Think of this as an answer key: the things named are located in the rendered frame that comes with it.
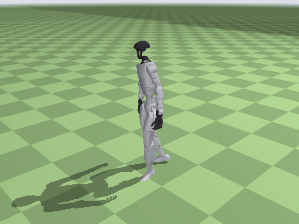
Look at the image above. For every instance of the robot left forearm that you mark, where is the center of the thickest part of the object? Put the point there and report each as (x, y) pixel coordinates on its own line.
(159, 98)

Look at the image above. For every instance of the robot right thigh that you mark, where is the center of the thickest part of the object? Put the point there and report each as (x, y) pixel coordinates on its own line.
(142, 116)

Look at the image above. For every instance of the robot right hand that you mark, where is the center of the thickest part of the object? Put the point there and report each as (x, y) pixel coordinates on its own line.
(140, 102)

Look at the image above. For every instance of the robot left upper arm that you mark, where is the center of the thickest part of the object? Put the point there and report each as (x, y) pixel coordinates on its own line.
(152, 71)

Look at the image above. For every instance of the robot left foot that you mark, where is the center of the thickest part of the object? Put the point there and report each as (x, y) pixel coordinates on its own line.
(147, 176)

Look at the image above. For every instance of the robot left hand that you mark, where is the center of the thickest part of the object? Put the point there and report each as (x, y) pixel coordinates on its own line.
(158, 121)

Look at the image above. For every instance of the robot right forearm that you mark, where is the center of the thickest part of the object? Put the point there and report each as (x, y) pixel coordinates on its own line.
(141, 95)

